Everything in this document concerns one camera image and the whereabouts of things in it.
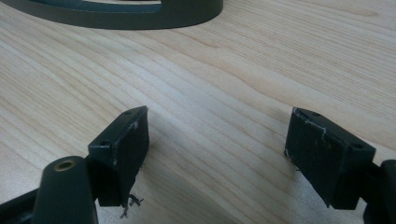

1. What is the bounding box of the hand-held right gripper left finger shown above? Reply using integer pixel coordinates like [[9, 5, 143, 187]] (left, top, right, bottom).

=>
[[87, 105, 150, 208]]

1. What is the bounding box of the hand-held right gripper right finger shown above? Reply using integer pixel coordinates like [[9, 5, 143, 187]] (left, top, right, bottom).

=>
[[284, 106, 377, 210]]

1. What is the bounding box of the dark grey oval stand base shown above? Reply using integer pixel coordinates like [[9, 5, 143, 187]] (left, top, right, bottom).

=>
[[0, 0, 224, 31]]

